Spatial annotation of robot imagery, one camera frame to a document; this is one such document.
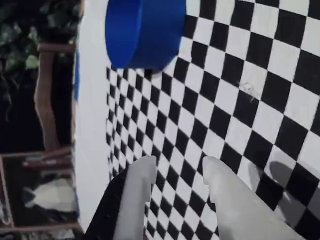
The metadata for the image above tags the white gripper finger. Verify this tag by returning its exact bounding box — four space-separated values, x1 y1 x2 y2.
201 156 307 240

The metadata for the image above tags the black cabinet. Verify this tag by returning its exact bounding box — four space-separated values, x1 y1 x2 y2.
0 57 75 153

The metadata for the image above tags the white bundle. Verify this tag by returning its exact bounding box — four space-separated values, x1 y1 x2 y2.
21 181 79 215

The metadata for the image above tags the green leafy houseplant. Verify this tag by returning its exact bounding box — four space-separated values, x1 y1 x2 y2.
0 0 83 83

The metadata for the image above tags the blue round box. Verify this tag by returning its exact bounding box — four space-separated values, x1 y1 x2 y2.
104 0 187 70

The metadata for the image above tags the blue tape strip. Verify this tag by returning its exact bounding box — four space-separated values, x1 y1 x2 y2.
73 48 81 101

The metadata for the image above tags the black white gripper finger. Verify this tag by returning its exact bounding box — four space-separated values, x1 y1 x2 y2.
83 155 158 240

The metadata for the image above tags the white mat with checkered print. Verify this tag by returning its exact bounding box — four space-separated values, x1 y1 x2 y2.
74 0 320 240

